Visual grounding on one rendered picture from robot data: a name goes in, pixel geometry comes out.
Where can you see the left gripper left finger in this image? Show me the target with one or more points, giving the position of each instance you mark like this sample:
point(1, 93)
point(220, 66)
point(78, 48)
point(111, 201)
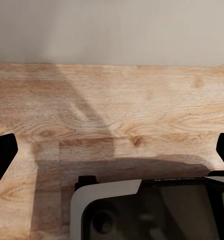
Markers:
point(8, 150)

